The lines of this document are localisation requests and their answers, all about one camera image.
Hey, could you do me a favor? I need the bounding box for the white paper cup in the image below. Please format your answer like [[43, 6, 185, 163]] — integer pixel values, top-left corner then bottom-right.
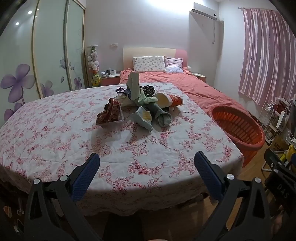
[[154, 93, 173, 108]]

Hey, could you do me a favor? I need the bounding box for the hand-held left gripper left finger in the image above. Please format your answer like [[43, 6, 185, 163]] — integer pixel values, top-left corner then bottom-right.
[[24, 152, 102, 241]]

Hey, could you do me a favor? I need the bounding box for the floral pillow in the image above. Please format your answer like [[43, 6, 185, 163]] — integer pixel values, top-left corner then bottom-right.
[[132, 56, 166, 73]]

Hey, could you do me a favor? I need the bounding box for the cardboard box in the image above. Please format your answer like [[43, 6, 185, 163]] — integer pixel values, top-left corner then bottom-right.
[[269, 132, 289, 152]]

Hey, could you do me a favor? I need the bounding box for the brown patterned cloth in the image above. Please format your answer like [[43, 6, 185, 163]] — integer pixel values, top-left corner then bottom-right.
[[97, 98, 122, 124]]

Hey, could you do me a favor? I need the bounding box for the pink striped pillow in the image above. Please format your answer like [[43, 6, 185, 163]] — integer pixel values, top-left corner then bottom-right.
[[165, 57, 184, 73]]

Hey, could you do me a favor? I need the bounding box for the plush toy tube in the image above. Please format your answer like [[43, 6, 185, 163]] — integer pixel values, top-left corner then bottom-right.
[[87, 45, 101, 87]]

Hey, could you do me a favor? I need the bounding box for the orange paper cup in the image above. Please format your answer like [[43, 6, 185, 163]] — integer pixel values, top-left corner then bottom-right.
[[167, 94, 184, 107]]

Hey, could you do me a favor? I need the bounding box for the white air conditioner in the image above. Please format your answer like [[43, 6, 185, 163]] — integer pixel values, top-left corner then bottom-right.
[[189, 3, 218, 19]]

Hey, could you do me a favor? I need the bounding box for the bed with salmon duvet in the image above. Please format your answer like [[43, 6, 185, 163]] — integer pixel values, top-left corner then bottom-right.
[[119, 67, 257, 121]]

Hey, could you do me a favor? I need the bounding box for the orange plastic basket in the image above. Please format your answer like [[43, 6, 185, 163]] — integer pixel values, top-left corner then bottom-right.
[[208, 105, 266, 168]]

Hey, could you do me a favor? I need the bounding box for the light green cloth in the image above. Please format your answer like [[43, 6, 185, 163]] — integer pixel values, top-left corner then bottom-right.
[[137, 96, 159, 107]]

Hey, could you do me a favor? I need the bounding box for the silver snack bag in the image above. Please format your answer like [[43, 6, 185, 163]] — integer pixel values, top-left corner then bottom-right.
[[128, 71, 140, 100]]

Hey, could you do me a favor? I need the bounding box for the pink curtain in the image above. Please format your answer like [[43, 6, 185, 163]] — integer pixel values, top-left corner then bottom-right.
[[238, 8, 296, 107]]

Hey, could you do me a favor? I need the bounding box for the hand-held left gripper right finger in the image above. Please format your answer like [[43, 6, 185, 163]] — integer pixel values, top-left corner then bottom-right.
[[194, 151, 272, 241]]

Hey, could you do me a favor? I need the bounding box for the white wire rack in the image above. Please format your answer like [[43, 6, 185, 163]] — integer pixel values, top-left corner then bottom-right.
[[261, 96, 290, 144]]

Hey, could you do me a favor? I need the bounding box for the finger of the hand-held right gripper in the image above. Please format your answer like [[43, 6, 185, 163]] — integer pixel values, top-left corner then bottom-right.
[[265, 148, 296, 179]]

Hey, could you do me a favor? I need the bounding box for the white paper bag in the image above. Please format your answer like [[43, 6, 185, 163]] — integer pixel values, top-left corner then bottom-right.
[[286, 131, 296, 147]]

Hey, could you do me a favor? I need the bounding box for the floral sliding door wardrobe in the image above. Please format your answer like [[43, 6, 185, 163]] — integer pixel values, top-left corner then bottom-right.
[[0, 0, 87, 130]]

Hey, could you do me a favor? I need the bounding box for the pink floral tablecloth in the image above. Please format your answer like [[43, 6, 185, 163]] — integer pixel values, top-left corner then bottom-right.
[[0, 82, 244, 216]]

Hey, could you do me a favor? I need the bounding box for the pink nightstand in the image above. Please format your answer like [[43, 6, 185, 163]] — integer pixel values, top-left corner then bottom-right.
[[100, 74, 121, 87], [191, 72, 207, 82]]

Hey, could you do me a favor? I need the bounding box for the beige and pink headboard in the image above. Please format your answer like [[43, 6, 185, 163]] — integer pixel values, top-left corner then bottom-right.
[[123, 47, 188, 71]]

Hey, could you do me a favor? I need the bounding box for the grey sock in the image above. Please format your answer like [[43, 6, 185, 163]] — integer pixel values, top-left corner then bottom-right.
[[139, 102, 172, 127]]

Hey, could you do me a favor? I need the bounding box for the yellow bag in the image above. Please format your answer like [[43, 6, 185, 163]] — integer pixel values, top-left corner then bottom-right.
[[281, 145, 296, 163]]

